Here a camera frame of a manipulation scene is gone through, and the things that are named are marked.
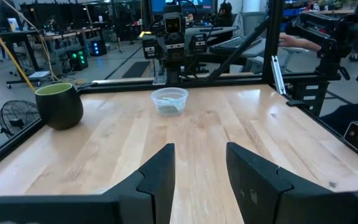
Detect black box white labels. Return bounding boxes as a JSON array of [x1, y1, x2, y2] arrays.
[[290, 79, 329, 116]]

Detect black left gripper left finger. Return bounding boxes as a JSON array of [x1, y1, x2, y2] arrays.
[[0, 142, 176, 224]]

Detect person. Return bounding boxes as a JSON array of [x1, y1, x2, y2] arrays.
[[218, 2, 241, 27]]

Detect black articulated equipment mount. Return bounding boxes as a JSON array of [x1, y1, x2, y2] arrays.
[[286, 0, 358, 83]]

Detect round clear plastic container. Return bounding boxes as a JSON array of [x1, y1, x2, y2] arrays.
[[150, 87, 189, 118]]

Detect black leg work table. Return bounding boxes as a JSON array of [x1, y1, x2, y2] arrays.
[[0, 27, 102, 90]]

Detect long yellow cable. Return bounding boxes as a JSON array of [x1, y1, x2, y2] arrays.
[[0, 10, 37, 91]]

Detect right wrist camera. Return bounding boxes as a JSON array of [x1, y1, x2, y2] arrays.
[[163, 12, 186, 35]]

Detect computer tower green lights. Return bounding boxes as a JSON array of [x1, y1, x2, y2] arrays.
[[68, 48, 89, 72]]

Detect person's hand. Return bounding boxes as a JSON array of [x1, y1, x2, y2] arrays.
[[278, 32, 323, 52]]

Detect computer tower blue lights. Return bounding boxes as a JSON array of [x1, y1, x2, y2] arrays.
[[88, 39, 108, 57]]

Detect green stevia packet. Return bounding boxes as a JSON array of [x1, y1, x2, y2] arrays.
[[157, 105, 179, 114], [162, 96, 180, 106]]

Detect black backlit keyboard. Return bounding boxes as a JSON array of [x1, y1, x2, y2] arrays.
[[209, 35, 262, 56]]

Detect black floor mat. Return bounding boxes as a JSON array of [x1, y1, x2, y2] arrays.
[[121, 60, 151, 79]]

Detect black floor fan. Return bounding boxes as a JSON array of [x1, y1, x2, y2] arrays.
[[0, 100, 42, 139]]

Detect black aluminium table frame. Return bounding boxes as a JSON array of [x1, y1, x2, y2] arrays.
[[0, 0, 358, 178]]

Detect computer monitor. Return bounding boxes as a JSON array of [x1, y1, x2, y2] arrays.
[[150, 0, 214, 15]]

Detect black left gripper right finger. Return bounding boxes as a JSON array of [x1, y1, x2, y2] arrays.
[[226, 142, 358, 224]]

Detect silver metal bracket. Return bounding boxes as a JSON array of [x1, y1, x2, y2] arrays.
[[270, 55, 287, 96]]

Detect dark green ceramic cup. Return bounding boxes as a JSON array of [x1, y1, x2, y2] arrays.
[[34, 82, 85, 131]]

